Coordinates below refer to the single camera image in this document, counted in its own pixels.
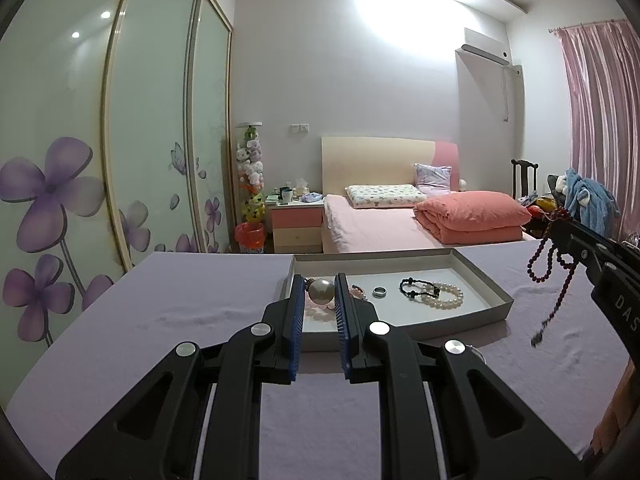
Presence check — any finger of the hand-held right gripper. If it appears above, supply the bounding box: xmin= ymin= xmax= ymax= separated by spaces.
xmin=547 ymin=219 xmax=640 ymax=286

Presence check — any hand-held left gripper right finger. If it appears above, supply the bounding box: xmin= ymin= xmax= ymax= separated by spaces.
xmin=334 ymin=273 xmax=586 ymax=480

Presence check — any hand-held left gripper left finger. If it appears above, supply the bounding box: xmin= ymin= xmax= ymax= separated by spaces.
xmin=55 ymin=274 xmax=306 ymax=480

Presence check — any chunky pink bead bracelet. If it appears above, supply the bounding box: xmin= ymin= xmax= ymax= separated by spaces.
xmin=304 ymin=284 xmax=370 ymax=322

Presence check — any dark red bead necklace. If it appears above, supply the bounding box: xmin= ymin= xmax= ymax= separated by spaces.
xmin=526 ymin=210 xmax=578 ymax=347

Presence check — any black bead bracelet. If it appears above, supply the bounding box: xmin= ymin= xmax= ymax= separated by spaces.
xmin=398 ymin=278 xmax=442 ymax=302

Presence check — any grey cardboard box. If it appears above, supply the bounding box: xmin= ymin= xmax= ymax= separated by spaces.
xmin=280 ymin=247 xmax=514 ymax=353

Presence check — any small pale pearl bracelet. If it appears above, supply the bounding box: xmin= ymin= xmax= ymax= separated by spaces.
xmin=417 ymin=282 xmax=464 ymax=312

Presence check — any person's right hand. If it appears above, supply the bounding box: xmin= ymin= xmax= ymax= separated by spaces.
xmin=590 ymin=370 xmax=633 ymax=461

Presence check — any blue garment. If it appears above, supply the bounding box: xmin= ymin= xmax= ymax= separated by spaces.
xmin=564 ymin=169 xmax=621 ymax=238

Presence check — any red and yellow toy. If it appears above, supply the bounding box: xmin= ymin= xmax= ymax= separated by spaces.
xmin=520 ymin=195 xmax=558 ymax=221

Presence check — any dark wooden chair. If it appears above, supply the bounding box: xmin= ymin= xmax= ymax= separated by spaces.
xmin=511 ymin=158 xmax=540 ymax=206

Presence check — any pink and cream nightstand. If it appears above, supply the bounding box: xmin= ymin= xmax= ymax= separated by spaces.
xmin=265 ymin=200 xmax=325 ymax=255

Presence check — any red trash bin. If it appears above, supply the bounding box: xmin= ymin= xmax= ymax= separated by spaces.
xmin=235 ymin=222 xmax=266 ymax=255

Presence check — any folded pink quilt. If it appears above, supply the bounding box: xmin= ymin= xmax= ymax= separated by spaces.
xmin=413 ymin=191 xmax=532 ymax=245

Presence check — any pink curtain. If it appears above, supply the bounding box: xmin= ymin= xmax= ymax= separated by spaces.
xmin=555 ymin=20 xmax=640 ymax=246

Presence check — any white patterned pillow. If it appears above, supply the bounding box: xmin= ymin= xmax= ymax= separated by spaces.
xmin=344 ymin=184 xmax=423 ymax=210

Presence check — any purple tablecloth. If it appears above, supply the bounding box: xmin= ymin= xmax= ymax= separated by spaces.
xmin=5 ymin=237 xmax=633 ymax=480

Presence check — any pale purple pillow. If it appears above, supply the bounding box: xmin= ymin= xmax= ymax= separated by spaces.
xmin=414 ymin=163 xmax=453 ymax=196

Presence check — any clear tube of plush toys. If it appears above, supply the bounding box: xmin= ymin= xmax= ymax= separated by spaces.
xmin=236 ymin=121 xmax=266 ymax=226

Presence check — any white pipe cover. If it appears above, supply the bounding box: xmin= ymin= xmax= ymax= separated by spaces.
xmin=501 ymin=64 xmax=523 ymax=123

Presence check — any bed with cream headboard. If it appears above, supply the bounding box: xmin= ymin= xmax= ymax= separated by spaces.
xmin=320 ymin=135 xmax=536 ymax=255

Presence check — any white air conditioner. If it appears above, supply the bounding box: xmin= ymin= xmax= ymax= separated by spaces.
xmin=460 ymin=27 xmax=511 ymax=66

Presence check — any curtain rod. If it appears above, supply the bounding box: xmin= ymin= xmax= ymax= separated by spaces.
xmin=548 ymin=19 xmax=628 ymax=33

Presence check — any wardrobe with purple flower doors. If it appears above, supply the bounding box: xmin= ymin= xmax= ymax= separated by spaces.
xmin=0 ymin=0 xmax=236 ymax=396

